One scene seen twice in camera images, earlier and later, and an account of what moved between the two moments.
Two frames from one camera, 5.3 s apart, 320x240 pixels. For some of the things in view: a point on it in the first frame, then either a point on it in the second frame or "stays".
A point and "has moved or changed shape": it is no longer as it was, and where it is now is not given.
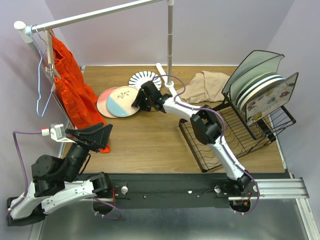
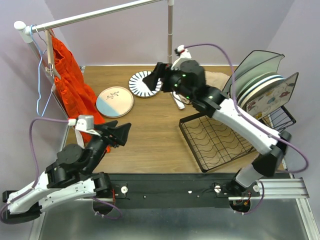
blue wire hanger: [41, 52] stays
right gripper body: [145, 103] to [172, 78]
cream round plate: [120, 101] has moved or changed shape
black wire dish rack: [240, 138] stays
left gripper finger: [100, 137] to [119, 134]
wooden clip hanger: [50, 68] stays
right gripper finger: [136, 102] to [152, 79]
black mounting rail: [167, 190] stays
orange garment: [78, 100] stays
